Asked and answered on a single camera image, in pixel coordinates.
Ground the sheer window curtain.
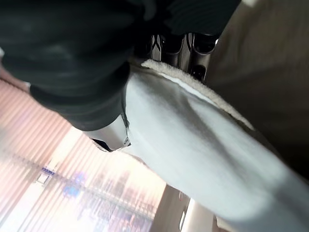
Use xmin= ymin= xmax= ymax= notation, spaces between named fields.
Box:
xmin=0 ymin=77 xmax=167 ymax=232

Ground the grey blanket with fleece lining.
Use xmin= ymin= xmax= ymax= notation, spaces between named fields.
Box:
xmin=96 ymin=0 xmax=309 ymax=232

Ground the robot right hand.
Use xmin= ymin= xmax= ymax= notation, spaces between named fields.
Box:
xmin=0 ymin=0 xmax=242 ymax=153

